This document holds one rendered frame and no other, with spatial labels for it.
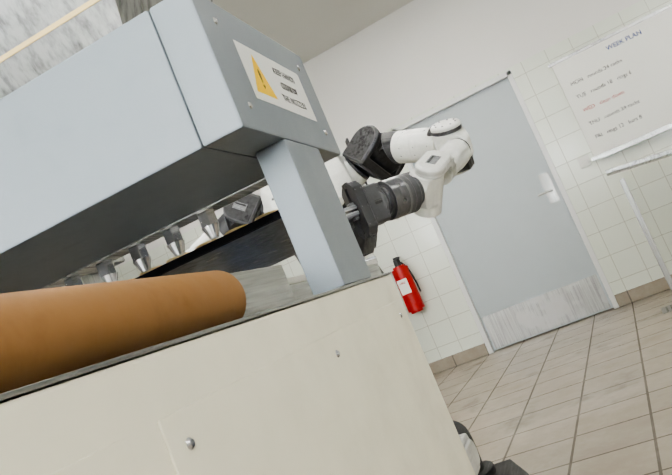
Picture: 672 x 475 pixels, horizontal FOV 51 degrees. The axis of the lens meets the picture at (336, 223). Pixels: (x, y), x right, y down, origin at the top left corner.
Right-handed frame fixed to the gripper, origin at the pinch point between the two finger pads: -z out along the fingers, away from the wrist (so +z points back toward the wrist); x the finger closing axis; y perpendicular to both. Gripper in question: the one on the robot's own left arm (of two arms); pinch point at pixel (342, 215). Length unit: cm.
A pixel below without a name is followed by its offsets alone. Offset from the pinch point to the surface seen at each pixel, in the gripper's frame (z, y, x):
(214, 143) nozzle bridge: -45, 61, 2
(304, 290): -20.6, 13.9, -12.6
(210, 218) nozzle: -38.1, 32.1, 0.6
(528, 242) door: 331, -319, -21
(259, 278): -36, 37, -10
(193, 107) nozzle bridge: -46, 61, 6
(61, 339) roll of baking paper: -67, 84, -15
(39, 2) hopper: -53, 48, 27
